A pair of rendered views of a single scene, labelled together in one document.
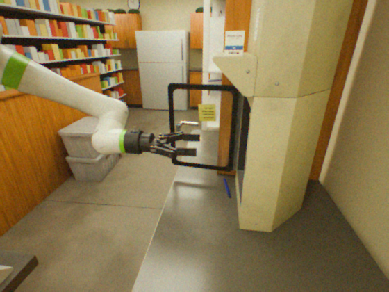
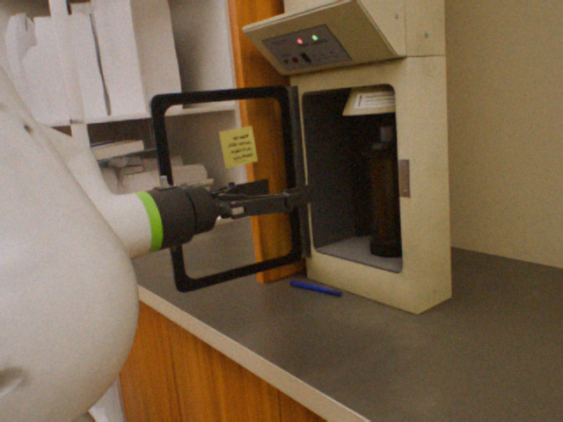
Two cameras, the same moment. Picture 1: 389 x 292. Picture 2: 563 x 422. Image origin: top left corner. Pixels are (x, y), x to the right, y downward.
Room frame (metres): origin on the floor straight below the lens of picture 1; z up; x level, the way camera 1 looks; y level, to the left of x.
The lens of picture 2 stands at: (0.13, 0.62, 1.35)
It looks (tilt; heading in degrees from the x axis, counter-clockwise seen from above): 12 degrees down; 316
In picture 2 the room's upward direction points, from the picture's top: 5 degrees counter-clockwise
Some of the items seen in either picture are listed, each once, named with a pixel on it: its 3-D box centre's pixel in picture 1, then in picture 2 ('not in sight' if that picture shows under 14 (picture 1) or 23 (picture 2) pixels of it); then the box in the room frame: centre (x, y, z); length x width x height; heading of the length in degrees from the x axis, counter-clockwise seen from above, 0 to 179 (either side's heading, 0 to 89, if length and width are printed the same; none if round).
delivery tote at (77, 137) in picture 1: (92, 136); not in sight; (2.61, 1.29, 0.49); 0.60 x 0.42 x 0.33; 173
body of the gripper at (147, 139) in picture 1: (154, 142); (209, 207); (0.79, 0.16, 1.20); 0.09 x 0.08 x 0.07; 84
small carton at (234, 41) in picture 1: (234, 43); not in sight; (0.69, -0.11, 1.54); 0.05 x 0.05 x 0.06; 78
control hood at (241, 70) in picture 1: (231, 70); (317, 40); (0.77, -0.12, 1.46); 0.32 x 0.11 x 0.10; 173
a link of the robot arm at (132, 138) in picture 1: (135, 140); (166, 214); (0.80, 0.23, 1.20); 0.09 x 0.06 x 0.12; 174
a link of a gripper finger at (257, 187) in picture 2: (191, 137); (252, 189); (0.84, 0.02, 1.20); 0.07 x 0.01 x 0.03; 84
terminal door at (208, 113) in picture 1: (201, 129); (233, 186); (0.96, -0.03, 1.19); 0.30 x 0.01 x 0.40; 76
